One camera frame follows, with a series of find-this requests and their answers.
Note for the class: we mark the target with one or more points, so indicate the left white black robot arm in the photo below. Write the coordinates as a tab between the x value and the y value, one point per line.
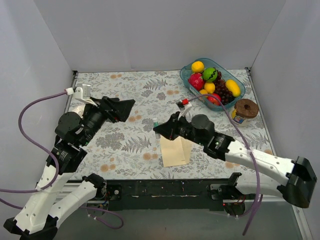
42	215

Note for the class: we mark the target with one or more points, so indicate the small yellow lemon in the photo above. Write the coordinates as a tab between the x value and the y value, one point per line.
209	87

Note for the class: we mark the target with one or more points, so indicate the red strawberry toy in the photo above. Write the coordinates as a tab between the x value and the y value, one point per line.
196	80

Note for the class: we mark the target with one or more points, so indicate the teal plastic fruit basket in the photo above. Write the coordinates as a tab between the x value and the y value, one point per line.
186	72

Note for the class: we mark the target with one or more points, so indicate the white toilet paper roll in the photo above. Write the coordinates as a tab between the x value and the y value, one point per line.
78	110

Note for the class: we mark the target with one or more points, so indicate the yellow orange fruit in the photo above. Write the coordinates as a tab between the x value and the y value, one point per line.
197	67

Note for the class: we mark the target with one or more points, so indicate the yellow mango toy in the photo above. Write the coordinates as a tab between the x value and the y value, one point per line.
233	87

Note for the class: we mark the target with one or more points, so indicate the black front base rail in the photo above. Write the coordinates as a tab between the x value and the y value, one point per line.
172	194

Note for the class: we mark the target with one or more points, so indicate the dark purple grapes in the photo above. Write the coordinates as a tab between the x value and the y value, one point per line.
221	90

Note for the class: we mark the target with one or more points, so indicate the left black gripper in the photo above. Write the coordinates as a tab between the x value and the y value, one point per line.
108	109

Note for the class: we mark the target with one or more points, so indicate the red apple toy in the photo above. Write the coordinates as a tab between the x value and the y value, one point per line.
214	99

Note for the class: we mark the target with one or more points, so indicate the floral patterned table mat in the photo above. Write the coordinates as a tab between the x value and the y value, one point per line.
129	150

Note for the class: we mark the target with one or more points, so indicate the white labelled jar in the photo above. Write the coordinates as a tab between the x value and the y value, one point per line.
239	120

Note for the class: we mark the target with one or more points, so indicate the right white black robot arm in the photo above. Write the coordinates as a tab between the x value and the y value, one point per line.
292	179

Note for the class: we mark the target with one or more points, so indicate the green white glue stick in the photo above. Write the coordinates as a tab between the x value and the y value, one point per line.
155	124

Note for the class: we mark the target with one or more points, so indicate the beige paper envelope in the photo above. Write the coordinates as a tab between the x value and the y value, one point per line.
175	152

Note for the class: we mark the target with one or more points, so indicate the green watermelon toy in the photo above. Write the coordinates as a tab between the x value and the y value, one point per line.
210	74

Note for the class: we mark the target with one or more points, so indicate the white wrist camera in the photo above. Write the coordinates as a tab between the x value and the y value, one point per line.
82	93
184	107

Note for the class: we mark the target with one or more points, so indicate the small orange lemon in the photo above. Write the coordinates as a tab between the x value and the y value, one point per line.
203	92

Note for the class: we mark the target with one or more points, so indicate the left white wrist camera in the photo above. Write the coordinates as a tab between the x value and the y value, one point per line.
82	93

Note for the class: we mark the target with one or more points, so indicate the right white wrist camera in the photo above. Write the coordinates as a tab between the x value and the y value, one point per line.
184	107

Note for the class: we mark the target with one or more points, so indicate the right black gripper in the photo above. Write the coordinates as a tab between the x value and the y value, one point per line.
175	127

